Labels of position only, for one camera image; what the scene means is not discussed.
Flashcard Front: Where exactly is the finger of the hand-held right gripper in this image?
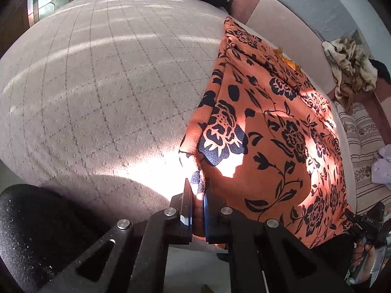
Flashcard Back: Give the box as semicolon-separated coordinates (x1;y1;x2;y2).
343;209;365;232

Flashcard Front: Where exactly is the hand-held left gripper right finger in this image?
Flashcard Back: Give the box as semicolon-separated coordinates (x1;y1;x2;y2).
203;194;352;293

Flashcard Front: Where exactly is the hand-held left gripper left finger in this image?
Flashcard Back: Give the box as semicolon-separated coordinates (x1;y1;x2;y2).
40;178;194;293

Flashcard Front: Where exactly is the orange floral cloth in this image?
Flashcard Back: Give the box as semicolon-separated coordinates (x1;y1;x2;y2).
178;16;355;249

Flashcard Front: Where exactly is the person's right hand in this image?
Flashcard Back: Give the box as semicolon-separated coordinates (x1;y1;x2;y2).
355;239;377;270

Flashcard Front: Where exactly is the lilac cloth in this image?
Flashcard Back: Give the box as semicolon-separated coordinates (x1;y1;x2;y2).
371;145;391;185

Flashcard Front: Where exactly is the striped floral pillow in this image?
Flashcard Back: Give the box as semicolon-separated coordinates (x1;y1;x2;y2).
334;101;391;218

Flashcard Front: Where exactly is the beige brown patterned blanket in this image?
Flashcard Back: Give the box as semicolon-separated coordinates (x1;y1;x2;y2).
321;37;379;114

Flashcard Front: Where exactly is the pink bolster cushion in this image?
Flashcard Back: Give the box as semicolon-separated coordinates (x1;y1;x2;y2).
228;0;337;99

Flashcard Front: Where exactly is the blue-grey pillow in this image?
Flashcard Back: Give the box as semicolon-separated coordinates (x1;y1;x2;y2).
271;0;358;42

